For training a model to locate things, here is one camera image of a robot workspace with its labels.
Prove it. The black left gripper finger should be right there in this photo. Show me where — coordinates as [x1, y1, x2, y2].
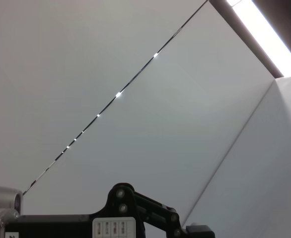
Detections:
[134, 190, 216, 238]

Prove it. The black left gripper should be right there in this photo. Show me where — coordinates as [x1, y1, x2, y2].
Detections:
[4, 182, 146, 238]

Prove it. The ceiling light strip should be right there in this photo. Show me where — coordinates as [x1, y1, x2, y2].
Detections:
[226, 0, 291, 77]

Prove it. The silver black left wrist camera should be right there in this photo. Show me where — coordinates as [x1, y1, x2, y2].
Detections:
[0, 185, 25, 217]

